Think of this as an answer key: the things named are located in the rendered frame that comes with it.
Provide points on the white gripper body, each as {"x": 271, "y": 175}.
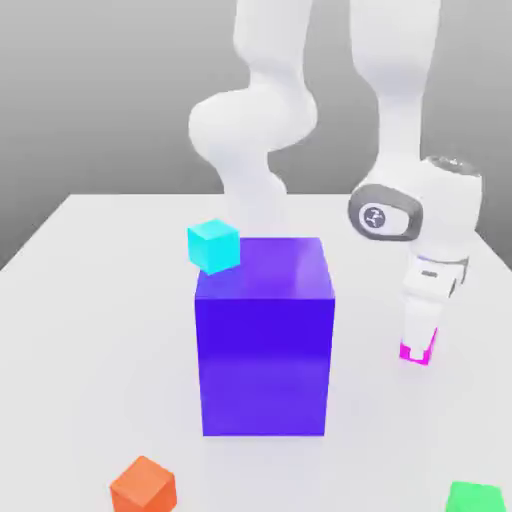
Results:
{"x": 420, "y": 320}

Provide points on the small magenta cube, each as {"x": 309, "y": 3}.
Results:
{"x": 431, "y": 348}

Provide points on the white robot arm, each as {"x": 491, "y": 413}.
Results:
{"x": 256, "y": 124}

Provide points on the small green cube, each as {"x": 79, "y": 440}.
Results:
{"x": 474, "y": 499}

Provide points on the small cyan cube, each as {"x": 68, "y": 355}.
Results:
{"x": 212, "y": 246}

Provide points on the small orange cube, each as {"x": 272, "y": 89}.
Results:
{"x": 142, "y": 486}

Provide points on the large blue box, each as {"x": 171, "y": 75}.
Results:
{"x": 264, "y": 360}

